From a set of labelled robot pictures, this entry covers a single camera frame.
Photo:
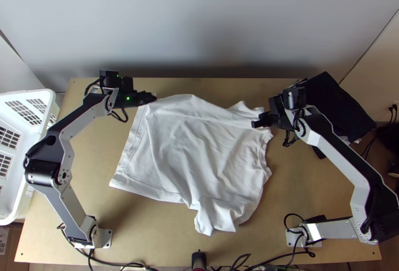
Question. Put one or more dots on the white laundry basket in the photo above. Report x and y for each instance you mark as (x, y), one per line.
(9, 202)

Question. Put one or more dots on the pile of folded clothes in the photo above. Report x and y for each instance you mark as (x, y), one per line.
(336, 105)

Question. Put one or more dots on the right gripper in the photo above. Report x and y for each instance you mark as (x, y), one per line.
(279, 112)

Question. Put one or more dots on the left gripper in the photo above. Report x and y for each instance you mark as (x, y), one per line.
(143, 98)

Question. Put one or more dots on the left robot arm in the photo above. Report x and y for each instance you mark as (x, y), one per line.
(67, 121)

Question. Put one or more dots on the white t-shirt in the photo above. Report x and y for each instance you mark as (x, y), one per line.
(199, 149)

